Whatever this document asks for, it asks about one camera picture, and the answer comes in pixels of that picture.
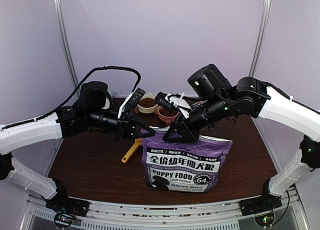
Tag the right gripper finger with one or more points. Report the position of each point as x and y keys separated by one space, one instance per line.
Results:
x=172 y=135
x=187 y=134

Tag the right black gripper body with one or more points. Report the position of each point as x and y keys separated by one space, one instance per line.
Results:
x=195 y=130

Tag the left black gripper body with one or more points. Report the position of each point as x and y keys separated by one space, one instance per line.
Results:
x=122 y=128

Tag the yellow plastic scoop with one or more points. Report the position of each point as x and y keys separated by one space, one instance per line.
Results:
x=138 y=142

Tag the purple pet food bag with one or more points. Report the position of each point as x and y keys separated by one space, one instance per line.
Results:
x=183 y=167

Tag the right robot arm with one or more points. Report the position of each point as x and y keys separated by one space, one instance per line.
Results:
x=257 y=99

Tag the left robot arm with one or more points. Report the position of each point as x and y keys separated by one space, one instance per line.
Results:
x=68 y=121

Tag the pink cat-ear pet bowl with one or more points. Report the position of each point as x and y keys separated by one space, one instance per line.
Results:
x=167 y=119

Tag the cream cat-ear pet bowl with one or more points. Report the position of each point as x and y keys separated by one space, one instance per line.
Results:
x=147 y=110

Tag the brown kibble in pink bowl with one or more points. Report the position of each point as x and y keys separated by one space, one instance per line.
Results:
x=167 y=113

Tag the brown kibble in cream bowl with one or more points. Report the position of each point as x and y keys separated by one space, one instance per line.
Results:
x=147 y=102

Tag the blue zigzag patterned bowl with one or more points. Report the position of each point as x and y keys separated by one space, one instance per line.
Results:
x=198 y=104

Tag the navy white-dotted bowl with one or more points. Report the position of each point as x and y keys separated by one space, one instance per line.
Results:
x=109 y=104

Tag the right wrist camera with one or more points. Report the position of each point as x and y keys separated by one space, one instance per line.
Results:
x=170 y=102

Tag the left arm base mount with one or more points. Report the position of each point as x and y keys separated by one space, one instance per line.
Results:
x=62 y=203

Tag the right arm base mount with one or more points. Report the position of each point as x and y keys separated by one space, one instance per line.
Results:
x=264 y=202

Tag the left aluminium frame post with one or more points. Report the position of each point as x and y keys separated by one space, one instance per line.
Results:
x=65 y=43

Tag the aluminium frame post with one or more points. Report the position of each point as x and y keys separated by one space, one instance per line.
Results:
x=263 y=25
x=65 y=43

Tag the right aluminium frame post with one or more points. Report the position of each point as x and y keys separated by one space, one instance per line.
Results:
x=263 y=25

